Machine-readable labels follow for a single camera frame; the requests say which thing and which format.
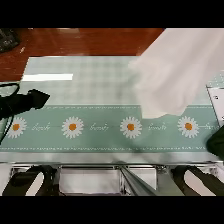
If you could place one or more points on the white shirt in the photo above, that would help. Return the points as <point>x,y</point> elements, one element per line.
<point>176,70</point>

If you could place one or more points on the silver frame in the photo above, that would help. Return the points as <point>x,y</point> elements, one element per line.
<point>133,181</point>

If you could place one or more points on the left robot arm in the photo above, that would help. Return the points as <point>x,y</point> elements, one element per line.
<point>20,101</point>

